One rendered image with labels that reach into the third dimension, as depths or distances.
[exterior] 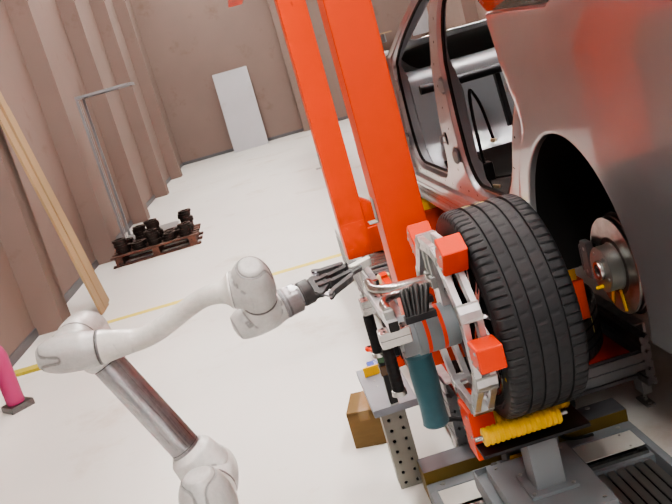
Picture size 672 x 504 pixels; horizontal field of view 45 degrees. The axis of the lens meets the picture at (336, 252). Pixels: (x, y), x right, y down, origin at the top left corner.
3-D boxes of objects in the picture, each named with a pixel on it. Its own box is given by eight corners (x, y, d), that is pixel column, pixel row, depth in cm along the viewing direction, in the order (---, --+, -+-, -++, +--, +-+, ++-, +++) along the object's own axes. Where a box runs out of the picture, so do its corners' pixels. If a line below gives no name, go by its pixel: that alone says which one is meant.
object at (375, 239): (455, 228, 494) (442, 174, 486) (373, 253, 491) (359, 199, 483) (448, 224, 510) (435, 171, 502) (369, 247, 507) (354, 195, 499)
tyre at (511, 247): (590, 273, 204) (492, 155, 258) (502, 300, 203) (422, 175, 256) (593, 442, 243) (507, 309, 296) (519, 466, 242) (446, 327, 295)
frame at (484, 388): (512, 433, 229) (468, 253, 216) (490, 440, 228) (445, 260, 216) (459, 367, 281) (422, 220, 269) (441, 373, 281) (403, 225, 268)
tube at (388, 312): (451, 301, 227) (443, 266, 225) (386, 321, 226) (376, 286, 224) (436, 286, 244) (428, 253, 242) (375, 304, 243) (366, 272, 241)
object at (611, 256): (655, 326, 247) (640, 229, 237) (631, 333, 247) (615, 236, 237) (606, 292, 277) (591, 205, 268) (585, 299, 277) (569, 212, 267)
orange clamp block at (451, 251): (469, 269, 226) (468, 248, 220) (442, 277, 226) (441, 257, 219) (460, 252, 231) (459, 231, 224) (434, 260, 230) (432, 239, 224)
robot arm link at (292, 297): (272, 284, 234) (290, 275, 236) (279, 305, 240) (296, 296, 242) (285, 303, 228) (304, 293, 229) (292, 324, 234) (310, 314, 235)
